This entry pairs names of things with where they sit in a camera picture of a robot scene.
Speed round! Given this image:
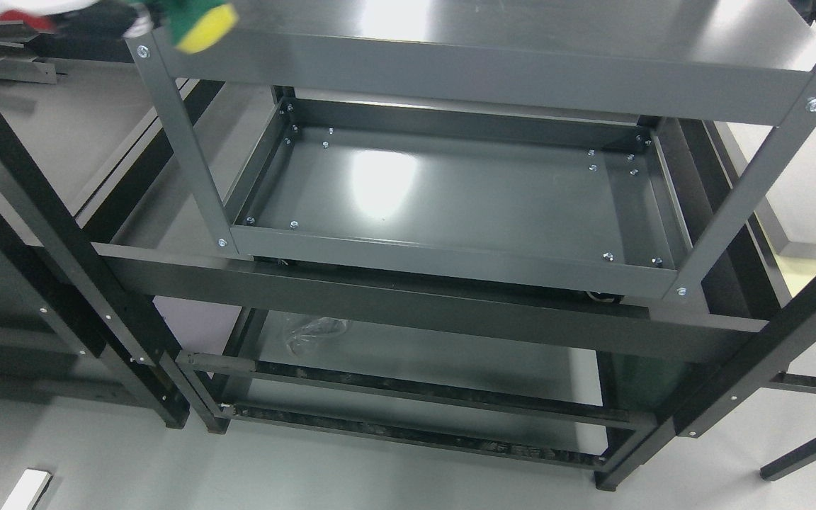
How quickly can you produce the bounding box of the red metal beam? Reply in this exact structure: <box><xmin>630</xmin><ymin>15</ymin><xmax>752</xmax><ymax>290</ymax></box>
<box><xmin>0</xmin><ymin>10</ymin><xmax>57</xmax><ymax>33</ymax></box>

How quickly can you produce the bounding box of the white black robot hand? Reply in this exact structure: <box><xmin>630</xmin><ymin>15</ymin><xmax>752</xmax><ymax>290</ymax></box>
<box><xmin>0</xmin><ymin>1</ymin><xmax>165</xmax><ymax>39</ymax></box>

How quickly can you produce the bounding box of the black metal shelving rack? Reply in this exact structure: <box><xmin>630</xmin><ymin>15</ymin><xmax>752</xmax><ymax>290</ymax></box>
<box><xmin>0</xmin><ymin>96</ymin><xmax>816</xmax><ymax>491</ymax></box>

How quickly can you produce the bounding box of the clear plastic bag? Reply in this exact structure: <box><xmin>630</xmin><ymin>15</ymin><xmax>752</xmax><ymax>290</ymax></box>
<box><xmin>283</xmin><ymin>314</ymin><xmax>352</xmax><ymax>356</ymax></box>

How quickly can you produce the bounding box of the grey metal shelf unit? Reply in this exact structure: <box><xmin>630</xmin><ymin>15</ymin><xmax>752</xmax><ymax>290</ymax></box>
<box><xmin>127</xmin><ymin>1</ymin><xmax>816</xmax><ymax>300</ymax></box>

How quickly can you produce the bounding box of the green yellow sponge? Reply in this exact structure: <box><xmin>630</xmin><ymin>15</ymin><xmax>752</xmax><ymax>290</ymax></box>
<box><xmin>163</xmin><ymin>1</ymin><xmax>239</xmax><ymax>54</ymax></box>

